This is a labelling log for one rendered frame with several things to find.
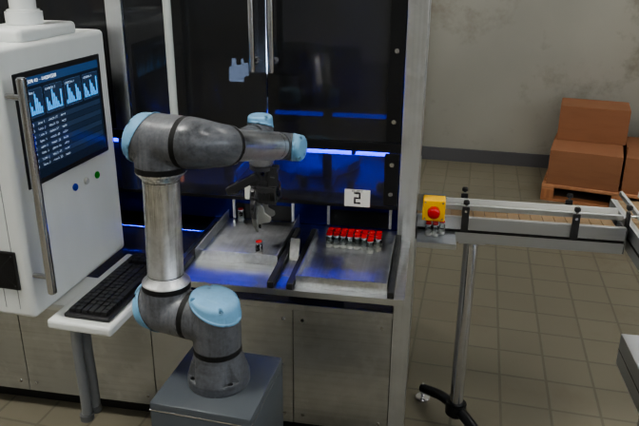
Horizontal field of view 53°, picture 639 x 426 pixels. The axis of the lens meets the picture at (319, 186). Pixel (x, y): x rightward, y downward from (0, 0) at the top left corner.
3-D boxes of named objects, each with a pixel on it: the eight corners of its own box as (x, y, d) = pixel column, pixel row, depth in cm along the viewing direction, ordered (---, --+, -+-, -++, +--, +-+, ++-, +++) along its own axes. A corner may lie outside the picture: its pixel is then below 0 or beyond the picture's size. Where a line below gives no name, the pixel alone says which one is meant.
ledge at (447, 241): (416, 230, 228) (417, 225, 227) (455, 233, 226) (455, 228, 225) (416, 246, 215) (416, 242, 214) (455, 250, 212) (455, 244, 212)
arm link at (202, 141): (220, 120, 133) (311, 127, 178) (175, 114, 137) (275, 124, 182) (215, 175, 134) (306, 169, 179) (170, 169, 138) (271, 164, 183)
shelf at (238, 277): (215, 222, 233) (215, 217, 233) (411, 237, 222) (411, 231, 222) (163, 284, 189) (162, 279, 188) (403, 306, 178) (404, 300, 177)
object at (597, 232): (415, 241, 224) (416, 198, 219) (416, 223, 238) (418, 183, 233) (624, 256, 213) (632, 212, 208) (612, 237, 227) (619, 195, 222)
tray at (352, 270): (317, 238, 216) (317, 228, 215) (395, 244, 212) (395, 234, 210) (295, 286, 184) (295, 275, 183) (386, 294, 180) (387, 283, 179)
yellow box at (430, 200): (422, 212, 217) (423, 192, 215) (444, 214, 216) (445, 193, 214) (421, 221, 210) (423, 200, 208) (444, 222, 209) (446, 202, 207)
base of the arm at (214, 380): (237, 402, 150) (236, 366, 147) (177, 392, 153) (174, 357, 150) (259, 365, 164) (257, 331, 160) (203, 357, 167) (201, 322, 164)
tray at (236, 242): (228, 218, 232) (227, 209, 231) (300, 223, 228) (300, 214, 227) (195, 259, 200) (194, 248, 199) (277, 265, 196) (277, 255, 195)
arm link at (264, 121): (241, 116, 186) (254, 110, 193) (242, 152, 190) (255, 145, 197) (264, 118, 183) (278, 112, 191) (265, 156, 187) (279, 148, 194)
